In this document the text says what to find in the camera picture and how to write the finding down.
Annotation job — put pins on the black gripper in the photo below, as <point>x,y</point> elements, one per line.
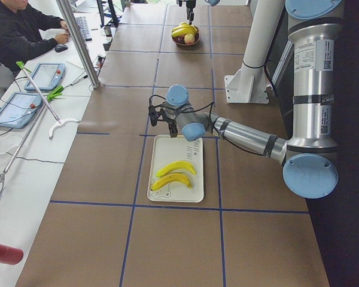
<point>191,6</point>
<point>170,121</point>

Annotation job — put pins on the yellow banana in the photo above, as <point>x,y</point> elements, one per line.
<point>178,31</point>

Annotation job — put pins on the yellow banana moved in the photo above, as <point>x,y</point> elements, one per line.
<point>170,178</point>
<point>176,165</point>

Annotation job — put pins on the yellow banana basket middle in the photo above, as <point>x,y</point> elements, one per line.
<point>186,25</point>

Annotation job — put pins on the brown wicker basket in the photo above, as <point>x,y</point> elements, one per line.
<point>180,39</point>

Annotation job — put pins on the white bear serving tray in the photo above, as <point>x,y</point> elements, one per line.
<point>167,150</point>

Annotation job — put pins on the black keyboard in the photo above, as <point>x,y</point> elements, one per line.
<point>82,24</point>

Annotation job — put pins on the black computer mouse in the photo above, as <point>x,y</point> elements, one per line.
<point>60,48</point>

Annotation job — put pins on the blue teach pendant far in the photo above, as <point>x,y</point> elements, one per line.
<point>47,76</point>

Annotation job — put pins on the blue teach pendant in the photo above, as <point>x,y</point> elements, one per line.
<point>19,109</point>
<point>47,76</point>

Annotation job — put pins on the blue teach pendant near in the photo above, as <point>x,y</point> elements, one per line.
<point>19,109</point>

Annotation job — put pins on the person in black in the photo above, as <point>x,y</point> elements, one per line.
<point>26,33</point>

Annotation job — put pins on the red cylinder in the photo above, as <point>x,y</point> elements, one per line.
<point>10,255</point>

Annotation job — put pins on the aluminium frame post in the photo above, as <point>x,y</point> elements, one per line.
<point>79,42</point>

